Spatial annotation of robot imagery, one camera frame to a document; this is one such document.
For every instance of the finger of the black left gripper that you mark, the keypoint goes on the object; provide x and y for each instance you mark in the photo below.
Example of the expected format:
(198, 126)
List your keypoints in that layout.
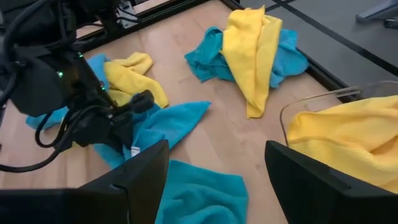
(93, 137)
(143, 101)

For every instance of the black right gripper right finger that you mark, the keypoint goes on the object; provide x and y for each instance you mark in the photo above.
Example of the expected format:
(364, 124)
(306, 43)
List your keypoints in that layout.
(326, 202)

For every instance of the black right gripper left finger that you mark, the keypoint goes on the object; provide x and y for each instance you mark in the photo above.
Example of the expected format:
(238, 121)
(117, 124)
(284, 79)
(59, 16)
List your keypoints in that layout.
(93, 205)

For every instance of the yellow microfiber towel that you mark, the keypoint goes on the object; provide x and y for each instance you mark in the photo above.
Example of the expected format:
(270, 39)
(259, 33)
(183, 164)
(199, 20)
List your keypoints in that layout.
(130, 77)
(248, 62)
(348, 140)

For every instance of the light blue microfiber towel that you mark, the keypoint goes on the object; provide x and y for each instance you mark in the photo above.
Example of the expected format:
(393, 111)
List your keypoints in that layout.
(174, 124)
(289, 59)

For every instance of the clear plastic basket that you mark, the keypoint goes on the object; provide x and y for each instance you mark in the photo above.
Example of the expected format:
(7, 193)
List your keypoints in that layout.
(306, 107)

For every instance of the teal microfiber towel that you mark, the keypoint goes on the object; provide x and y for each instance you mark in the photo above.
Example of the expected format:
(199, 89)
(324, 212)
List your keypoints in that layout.
(202, 196)
(206, 59)

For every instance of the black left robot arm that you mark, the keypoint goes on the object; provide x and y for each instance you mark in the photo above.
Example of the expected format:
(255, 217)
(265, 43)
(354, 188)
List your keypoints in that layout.
(31, 87)

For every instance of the gray table leg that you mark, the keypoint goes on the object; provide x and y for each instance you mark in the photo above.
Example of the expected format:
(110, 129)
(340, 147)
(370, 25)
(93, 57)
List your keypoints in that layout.
(379, 11)

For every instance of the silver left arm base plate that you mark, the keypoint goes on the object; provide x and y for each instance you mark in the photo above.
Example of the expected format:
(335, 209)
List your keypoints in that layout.
(127, 14)

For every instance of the black aluminium table frame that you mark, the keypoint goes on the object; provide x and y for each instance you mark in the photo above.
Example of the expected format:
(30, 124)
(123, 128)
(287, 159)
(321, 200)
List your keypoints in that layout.
(326, 79)

